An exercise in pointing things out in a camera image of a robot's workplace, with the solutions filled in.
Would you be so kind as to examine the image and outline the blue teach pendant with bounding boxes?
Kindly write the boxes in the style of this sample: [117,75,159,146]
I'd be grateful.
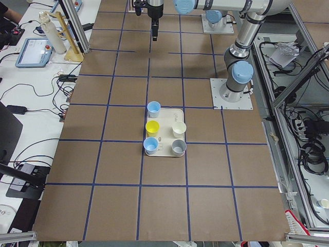
[15,38,53,68]

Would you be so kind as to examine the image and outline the beige thermos bottle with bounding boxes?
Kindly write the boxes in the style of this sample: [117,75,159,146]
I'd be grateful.
[39,11,66,54]

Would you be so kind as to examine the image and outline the aluminium frame post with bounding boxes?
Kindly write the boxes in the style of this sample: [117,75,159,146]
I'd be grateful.
[59,0,90,54]

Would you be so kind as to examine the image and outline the white rabbit tray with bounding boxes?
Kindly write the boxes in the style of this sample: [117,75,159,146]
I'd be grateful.
[144,108,185,157]

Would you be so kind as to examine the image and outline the grey cup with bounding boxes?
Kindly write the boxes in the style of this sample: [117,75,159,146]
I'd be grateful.
[172,139,187,156]

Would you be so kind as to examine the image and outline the yellow cup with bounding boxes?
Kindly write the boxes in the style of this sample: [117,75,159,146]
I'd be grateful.
[145,120,160,137]

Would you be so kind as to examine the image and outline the light blue cup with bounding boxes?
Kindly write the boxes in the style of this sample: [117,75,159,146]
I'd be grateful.
[147,101,161,118]
[143,137,158,155]

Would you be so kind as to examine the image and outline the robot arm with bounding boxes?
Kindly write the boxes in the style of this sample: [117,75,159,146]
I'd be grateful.
[205,10,228,29]
[173,1,290,103]

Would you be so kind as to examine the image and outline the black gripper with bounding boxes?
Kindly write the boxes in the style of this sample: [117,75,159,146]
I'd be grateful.
[147,0,164,42]

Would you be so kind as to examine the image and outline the pale green cup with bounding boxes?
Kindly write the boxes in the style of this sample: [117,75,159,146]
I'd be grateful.
[172,121,187,138]

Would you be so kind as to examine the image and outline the wooden mug tree stand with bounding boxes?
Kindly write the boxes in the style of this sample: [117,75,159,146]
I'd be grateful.
[48,11,83,62]

